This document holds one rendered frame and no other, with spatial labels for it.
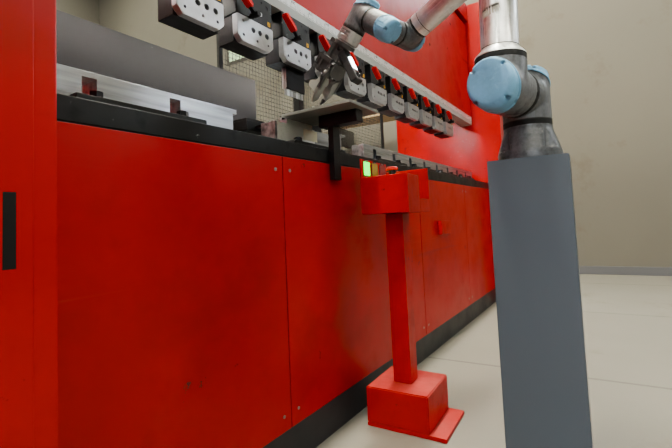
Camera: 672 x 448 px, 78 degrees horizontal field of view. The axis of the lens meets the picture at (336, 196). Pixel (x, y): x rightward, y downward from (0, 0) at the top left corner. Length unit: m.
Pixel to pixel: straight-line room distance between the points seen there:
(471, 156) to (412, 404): 2.36
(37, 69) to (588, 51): 4.86
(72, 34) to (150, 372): 1.12
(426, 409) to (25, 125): 1.18
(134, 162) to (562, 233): 0.92
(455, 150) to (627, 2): 2.54
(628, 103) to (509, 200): 3.97
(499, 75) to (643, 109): 4.03
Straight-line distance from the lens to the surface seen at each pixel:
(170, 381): 0.95
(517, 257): 1.09
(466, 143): 3.44
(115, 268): 0.85
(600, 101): 5.00
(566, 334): 1.11
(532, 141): 1.11
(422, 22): 1.39
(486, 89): 1.03
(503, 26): 1.09
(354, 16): 1.40
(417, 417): 1.40
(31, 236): 0.69
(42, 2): 0.77
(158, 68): 1.78
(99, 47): 1.68
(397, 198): 1.28
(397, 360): 1.44
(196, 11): 1.22
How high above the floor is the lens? 0.64
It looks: 3 degrees up
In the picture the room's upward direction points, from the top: 3 degrees counter-clockwise
